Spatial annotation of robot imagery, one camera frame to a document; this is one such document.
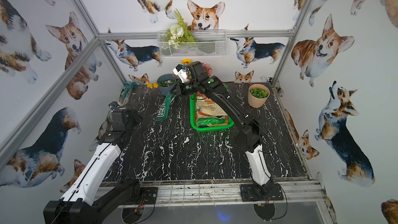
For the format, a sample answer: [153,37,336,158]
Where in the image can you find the dark green Real chips bag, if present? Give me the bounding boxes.
[156,93,176,121]

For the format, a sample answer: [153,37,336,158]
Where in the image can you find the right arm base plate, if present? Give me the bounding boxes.
[239,181,285,202]

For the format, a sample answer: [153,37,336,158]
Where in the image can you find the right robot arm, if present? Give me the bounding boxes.
[171,61,274,199]

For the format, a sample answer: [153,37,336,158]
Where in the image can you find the white flower green fern bouquet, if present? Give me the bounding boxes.
[162,9,197,49]

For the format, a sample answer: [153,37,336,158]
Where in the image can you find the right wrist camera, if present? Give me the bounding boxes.
[173,64,191,83]

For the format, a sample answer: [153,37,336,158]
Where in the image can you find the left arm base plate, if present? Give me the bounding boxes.
[123,187,158,205]

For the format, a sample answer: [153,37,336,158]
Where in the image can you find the green white Cimba cassava bag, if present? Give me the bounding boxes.
[196,116,228,128]

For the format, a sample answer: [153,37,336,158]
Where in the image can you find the aluminium front rail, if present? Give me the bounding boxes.
[105,180,327,208]

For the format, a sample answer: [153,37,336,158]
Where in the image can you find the white wire wall basket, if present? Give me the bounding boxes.
[157,31,227,58]

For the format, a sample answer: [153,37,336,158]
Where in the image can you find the red cream cassava chips bag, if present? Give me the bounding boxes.
[195,94,227,119]

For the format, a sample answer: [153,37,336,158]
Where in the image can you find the grey blue plant pot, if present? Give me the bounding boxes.
[157,74,178,96]

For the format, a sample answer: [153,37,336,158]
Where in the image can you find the beige pot with green plant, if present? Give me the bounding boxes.
[248,84,271,108]

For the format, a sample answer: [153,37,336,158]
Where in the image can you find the flowers in white fence box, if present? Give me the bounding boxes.
[181,58,214,77]

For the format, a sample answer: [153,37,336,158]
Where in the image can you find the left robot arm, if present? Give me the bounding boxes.
[43,102,143,224]

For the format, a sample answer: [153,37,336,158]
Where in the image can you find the yellow flowers with teal ribbon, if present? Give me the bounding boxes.
[119,80,159,102]

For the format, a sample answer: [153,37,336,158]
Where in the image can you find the green plastic basket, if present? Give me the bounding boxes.
[190,92,234,132]

